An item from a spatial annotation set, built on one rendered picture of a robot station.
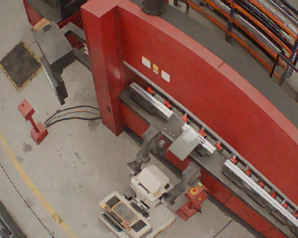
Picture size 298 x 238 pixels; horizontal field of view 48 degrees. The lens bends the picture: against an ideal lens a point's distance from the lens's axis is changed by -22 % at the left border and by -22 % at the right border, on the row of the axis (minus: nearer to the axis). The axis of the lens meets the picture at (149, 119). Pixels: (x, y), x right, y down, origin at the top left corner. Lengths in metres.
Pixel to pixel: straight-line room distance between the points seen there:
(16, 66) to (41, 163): 1.69
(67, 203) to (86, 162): 0.64
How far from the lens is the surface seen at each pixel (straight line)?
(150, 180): 3.32
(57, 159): 4.96
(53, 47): 3.34
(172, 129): 4.03
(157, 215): 4.35
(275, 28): 4.78
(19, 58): 5.95
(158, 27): 2.87
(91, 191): 4.76
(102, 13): 3.02
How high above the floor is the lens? 4.55
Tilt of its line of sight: 65 degrees down
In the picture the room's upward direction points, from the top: 1 degrees counter-clockwise
